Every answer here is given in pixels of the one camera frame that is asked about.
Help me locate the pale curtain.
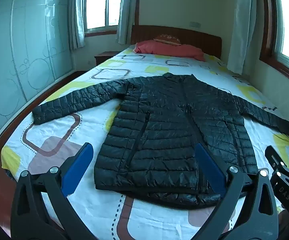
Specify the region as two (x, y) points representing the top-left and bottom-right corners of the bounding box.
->
(226, 0), (258, 76)
(68, 0), (86, 51)
(116, 0), (140, 46)

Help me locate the glass door wardrobe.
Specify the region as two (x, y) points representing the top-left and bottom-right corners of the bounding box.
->
(0, 0), (76, 143)

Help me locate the wooden nightstand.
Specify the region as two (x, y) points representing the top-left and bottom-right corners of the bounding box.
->
(94, 51), (122, 67)

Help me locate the orange patterned cushion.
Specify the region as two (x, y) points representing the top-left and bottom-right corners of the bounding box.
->
(154, 34), (181, 46)

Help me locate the bed with patterned sheet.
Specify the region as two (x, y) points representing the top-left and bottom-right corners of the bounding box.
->
(0, 44), (289, 240)

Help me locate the brown wooden headboard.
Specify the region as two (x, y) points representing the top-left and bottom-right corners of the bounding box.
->
(131, 25), (222, 59)

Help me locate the window with white frame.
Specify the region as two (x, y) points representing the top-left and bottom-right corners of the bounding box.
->
(82, 0), (124, 32)

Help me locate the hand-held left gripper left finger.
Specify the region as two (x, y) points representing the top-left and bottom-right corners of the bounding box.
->
(11, 142), (94, 240)

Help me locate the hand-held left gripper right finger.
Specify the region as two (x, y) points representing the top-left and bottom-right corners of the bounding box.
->
(192, 144), (278, 240)

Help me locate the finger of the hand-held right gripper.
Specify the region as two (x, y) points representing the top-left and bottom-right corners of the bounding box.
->
(265, 145), (289, 215)

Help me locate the black puffer jacket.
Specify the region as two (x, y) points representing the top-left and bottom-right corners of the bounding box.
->
(32, 72), (289, 208)

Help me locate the red pillow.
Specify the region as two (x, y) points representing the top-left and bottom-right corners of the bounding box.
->
(134, 39), (206, 62)

